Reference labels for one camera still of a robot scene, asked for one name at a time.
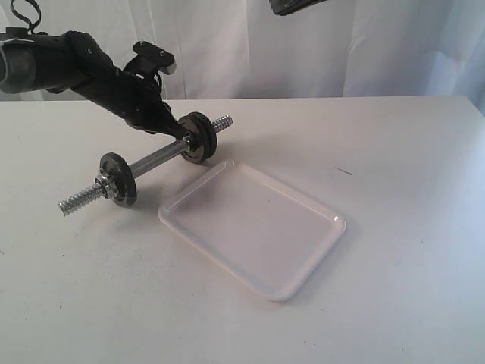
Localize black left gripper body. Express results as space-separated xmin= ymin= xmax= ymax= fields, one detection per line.
xmin=63 ymin=31 xmax=163 ymax=131

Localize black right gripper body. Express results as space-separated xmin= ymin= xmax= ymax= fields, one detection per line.
xmin=269 ymin=0 xmax=326 ymax=16

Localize black weight plate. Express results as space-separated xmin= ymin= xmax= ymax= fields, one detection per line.
xmin=99 ymin=152 xmax=137 ymax=208
xmin=189 ymin=111 xmax=217 ymax=164
xmin=178 ymin=111 xmax=207 ymax=165

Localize chrome threaded dumbbell bar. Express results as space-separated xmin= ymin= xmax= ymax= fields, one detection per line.
xmin=58 ymin=115 xmax=233 ymax=216

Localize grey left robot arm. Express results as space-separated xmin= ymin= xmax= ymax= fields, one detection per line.
xmin=1 ymin=27 xmax=189 ymax=140

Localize white backdrop curtain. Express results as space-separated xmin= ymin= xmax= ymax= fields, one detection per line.
xmin=1 ymin=1 xmax=484 ymax=108

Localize chrome collar nut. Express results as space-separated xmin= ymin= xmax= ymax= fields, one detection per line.
xmin=97 ymin=171 xmax=118 ymax=199

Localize white rectangular plastic tray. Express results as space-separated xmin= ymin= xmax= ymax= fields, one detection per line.
xmin=158 ymin=159 xmax=346 ymax=302

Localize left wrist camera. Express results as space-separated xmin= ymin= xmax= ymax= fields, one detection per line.
xmin=124 ymin=41 xmax=177 ymax=80

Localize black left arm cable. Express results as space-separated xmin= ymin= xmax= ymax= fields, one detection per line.
xmin=9 ymin=0 xmax=43 ymax=36

